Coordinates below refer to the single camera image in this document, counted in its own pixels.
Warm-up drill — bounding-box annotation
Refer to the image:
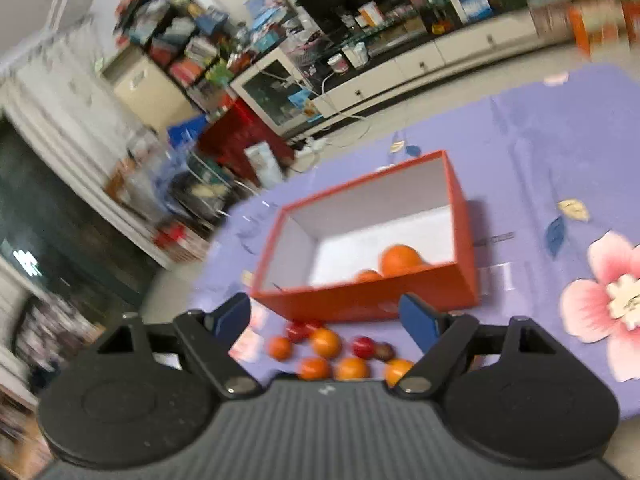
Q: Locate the small orange citrus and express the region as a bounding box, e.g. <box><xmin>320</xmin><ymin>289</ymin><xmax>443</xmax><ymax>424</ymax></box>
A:
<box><xmin>334</xmin><ymin>356</ymin><xmax>371</xmax><ymax>382</ymax></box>

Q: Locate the purple floral tablecloth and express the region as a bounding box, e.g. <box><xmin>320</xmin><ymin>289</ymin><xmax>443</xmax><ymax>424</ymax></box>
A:
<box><xmin>188</xmin><ymin>62</ymin><xmax>640</xmax><ymax>421</ymax></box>

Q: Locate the white glass cabinet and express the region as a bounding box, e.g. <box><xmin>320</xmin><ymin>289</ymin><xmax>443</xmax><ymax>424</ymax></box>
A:
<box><xmin>230</xmin><ymin>47</ymin><xmax>322</xmax><ymax>136</ymax></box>

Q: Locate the orange cardboard box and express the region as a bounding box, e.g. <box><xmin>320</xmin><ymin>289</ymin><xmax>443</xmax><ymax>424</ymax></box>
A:
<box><xmin>250</xmin><ymin>151</ymin><xmax>480</xmax><ymax>323</ymax></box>

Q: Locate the white curtain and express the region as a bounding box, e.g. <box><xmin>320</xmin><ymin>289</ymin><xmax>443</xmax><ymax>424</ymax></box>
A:
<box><xmin>1</xmin><ymin>16</ymin><xmax>170</xmax><ymax>268</ymax></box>

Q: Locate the large orange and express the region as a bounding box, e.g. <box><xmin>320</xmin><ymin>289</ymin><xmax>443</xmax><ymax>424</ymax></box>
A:
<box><xmin>384</xmin><ymin>359</ymin><xmax>413</xmax><ymax>388</ymax></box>
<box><xmin>378</xmin><ymin>244</ymin><xmax>425</xmax><ymax>276</ymax></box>

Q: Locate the brown chestnut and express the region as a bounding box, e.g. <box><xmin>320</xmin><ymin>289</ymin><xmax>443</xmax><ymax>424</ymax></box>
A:
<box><xmin>373</xmin><ymin>342</ymin><xmax>396</xmax><ymax>363</ymax></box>

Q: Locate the white tv cabinet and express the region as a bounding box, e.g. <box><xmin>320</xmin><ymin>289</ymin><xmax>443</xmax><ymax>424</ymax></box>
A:
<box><xmin>311</xmin><ymin>10</ymin><xmax>539</xmax><ymax>119</ymax></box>

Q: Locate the red cherry tomato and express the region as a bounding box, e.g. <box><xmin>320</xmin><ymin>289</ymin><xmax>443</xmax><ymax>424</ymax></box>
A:
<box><xmin>285</xmin><ymin>322</ymin><xmax>309</xmax><ymax>344</ymax></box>
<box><xmin>350</xmin><ymin>336</ymin><xmax>376</xmax><ymax>361</ymax></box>
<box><xmin>304</xmin><ymin>320</ymin><xmax>324</xmax><ymax>337</ymax></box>

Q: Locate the small orange kumquat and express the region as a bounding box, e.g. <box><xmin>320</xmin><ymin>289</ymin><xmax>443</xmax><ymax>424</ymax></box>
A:
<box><xmin>266</xmin><ymin>336</ymin><xmax>293</xmax><ymax>362</ymax></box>

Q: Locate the black bookshelf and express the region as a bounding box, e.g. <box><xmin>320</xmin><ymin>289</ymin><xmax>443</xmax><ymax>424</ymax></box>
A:
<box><xmin>114</xmin><ymin>0</ymin><xmax>238</xmax><ymax>113</ymax></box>

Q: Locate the small mandarin orange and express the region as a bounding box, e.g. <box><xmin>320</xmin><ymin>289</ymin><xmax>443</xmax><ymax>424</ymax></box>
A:
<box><xmin>354</xmin><ymin>269</ymin><xmax>383</xmax><ymax>283</ymax></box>

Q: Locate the white air conditioner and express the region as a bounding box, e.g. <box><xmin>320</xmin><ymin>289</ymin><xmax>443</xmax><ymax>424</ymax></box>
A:
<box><xmin>101</xmin><ymin>48</ymin><xmax>201</xmax><ymax>134</ymax></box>

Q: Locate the red gift bag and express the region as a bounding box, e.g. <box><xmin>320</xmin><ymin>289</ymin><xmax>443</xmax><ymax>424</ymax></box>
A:
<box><xmin>198</xmin><ymin>99</ymin><xmax>295</xmax><ymax>184</ymax></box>

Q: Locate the medium orange citrus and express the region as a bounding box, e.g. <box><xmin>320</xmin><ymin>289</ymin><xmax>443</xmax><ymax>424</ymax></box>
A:
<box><xmin>309</xmin><ymin>327</ymin><xmax>343</xmax><ymax>361</ymax></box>

